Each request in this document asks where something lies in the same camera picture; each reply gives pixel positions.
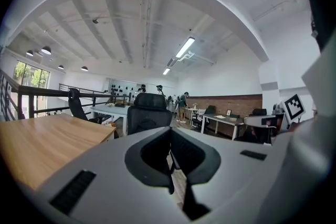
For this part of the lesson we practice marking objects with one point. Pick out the person's black shirt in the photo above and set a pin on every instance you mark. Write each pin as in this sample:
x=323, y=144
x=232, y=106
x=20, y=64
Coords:
x=323, y=8

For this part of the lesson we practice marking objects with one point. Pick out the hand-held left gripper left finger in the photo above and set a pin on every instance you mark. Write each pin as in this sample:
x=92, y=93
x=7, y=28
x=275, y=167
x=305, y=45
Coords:
x=155, y=160

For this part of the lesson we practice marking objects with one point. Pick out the ceiling tube light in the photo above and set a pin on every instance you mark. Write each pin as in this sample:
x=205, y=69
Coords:
x=185, y=47
x=166, y=71

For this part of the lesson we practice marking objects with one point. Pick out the wooden table white legs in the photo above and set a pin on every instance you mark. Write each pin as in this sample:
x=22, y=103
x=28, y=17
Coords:
x=47, y=139

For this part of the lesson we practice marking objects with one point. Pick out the large glass window door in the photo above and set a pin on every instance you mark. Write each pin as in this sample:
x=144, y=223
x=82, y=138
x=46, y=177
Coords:
x=31, y=73

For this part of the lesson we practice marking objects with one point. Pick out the dome pendant lamp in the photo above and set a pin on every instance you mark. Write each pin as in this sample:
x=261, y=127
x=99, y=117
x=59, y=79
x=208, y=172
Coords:
x=84, y=68
x=61, y=67
x=30, y=53
x=46, y=50

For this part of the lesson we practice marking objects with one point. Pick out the dark grey desk white legs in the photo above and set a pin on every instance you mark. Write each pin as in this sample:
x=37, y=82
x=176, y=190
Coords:
x=223, y=119

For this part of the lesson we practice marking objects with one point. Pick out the black stair railing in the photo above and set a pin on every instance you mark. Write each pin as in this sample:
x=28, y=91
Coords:
x=78, y=85

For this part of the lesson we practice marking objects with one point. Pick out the black mesh office chair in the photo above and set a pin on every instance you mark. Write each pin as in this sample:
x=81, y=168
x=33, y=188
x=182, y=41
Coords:
x=77, y=107
x=151, y=101

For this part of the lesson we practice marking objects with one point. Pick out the small picture frame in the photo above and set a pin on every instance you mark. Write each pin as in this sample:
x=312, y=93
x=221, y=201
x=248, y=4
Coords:
x=229, y=112

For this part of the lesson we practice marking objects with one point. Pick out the group of black wall-hung caps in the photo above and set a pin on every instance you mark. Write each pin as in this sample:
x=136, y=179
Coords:
x=122, y=89

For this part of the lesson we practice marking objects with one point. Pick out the light blue table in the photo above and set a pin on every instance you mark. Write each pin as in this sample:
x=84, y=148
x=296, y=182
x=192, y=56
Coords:
x=113, y=109

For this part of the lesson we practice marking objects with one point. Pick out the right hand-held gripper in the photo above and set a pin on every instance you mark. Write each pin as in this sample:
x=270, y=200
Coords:
x=294, y=108

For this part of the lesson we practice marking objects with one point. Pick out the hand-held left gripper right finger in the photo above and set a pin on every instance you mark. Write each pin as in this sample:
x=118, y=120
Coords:
x=189, y=157

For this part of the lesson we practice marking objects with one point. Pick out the white paper sheet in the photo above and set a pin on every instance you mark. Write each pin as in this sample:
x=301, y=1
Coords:
x=220, y=116

